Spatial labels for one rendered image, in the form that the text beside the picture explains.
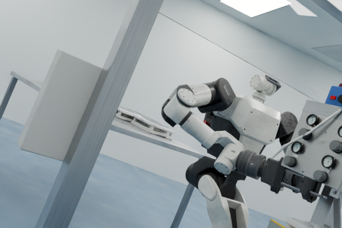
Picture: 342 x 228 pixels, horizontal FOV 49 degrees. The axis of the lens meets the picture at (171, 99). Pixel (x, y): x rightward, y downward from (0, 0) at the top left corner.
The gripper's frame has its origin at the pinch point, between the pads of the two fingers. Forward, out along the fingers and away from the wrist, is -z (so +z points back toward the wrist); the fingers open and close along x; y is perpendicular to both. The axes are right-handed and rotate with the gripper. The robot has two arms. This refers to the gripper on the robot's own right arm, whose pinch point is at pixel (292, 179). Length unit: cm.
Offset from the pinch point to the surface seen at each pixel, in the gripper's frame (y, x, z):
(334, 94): 5.6, -30.3, -4.6
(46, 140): 63, 11, 48
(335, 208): 15.2, 2.9, -15.4
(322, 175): 17.5, -4.5, -9.9
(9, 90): -85, 17, 253
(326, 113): 11.4, -22.7, -5.0
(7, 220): -45, 89, 160
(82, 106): 59, 0, 45
